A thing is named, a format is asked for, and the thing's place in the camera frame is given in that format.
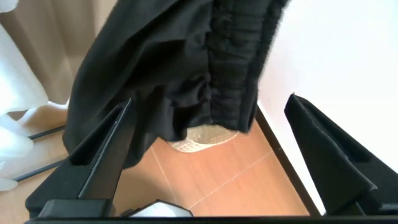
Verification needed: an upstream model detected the white printed t-shirt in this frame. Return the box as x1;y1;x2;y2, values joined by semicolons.
0;0;50;192

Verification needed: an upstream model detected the white laundry basket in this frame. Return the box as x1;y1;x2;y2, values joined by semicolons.
167;124;240;154

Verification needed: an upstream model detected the black clothes rack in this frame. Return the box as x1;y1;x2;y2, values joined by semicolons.
14;124;68;183

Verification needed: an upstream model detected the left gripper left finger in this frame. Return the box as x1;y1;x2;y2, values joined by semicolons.
24;98;138;218

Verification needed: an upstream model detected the black garment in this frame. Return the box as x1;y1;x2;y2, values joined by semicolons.
62;0;292;170

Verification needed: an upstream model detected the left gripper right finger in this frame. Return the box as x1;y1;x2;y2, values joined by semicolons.
284;93;398;217

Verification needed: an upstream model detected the beige curtain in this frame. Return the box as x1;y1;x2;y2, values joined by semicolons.
0;0;119;105

